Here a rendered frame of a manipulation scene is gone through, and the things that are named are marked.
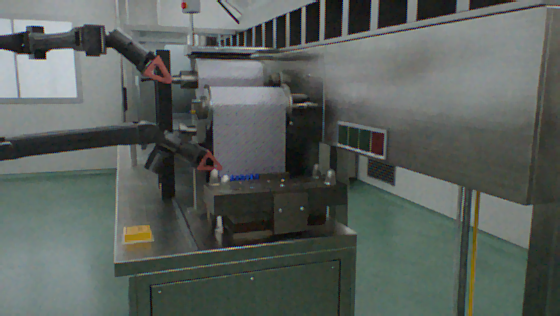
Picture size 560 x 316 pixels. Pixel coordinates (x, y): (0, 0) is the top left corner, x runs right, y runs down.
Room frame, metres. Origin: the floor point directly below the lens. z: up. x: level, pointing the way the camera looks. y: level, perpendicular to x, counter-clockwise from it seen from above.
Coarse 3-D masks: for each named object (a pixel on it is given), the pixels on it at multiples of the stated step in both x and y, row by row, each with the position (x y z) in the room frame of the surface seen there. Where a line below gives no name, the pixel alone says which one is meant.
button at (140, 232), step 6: (126, 228) 1.20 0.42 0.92; (132, 228) 1.20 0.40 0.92; (138, 228) 1.20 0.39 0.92; (144, 228) 1.20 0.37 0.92; (126, 234) 1.15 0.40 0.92; (132, 234) 1.16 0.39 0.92; (138, 234) 1.16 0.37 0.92; (144, 234) 1.17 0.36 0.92; (150, 234) 1.17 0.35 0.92; (126, 240) 1.15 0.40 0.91; (132, 240) 1.16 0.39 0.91; (138, 240) 1.16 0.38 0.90
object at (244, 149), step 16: (224, 128) 1.37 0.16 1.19; (240, 128) 1.39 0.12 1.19; (256, 128) 1.41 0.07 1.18; (272, 128) 1.43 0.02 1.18; (224, 144) 1.37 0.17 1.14; (240, 144) 1.39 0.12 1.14; (256, 144) 1.41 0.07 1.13; (272, 144) 1.43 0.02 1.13; (224, 160) 1.37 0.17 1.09; (240, 160) 1.39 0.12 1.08; (256, 160) 1.41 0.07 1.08; (272, 160) 1.43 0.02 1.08; (240, 176) 1.39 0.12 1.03
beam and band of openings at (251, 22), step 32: (288, 0) 1.70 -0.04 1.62; (320, 0) 1.44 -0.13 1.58; (352, 0) 1.27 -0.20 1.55; (384, 0) 1.13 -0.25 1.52; (416, 0) 0.98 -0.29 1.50; (448, 0) 0.99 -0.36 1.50; (480, 0) 0.85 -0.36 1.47; (512, 0) 0.84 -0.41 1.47; (544, 0) 0.69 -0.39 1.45; (256, 32) 2.13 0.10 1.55; (288, 32) 1.70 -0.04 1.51; (320, 32) 1.43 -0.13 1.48; (352, 32) 1.27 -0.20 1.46; (384, 32) 1.09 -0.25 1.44
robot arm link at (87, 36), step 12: (36, 36) 1.48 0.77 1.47; (48, 36) 1.42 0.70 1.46; (60, 36) 1.37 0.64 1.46; (72, 36) 1.32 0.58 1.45; (84, 36) 1.28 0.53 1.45; (96, 36) 1.29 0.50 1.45; (36, 48) 1.49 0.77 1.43; (48, 48) 1.44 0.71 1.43; (60, 48) 1.39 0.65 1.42; (72, 48) 1.33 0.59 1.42; (84, 48) 1.28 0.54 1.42; (96, 48) 1.29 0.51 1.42
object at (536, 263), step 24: (336, 168) 1.65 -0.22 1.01; (336, 216) 1.65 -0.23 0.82; (552, 216) 0.81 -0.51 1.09; (552, 240) 0.80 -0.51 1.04; (528, 264) 0.85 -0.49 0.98; (552, 264) 0.80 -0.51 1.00; (528, 288) 0.84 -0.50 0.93; (552, 288) 0.80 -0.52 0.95; (528, 312) 0.84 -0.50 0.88; (552, 312) 0.80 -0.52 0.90
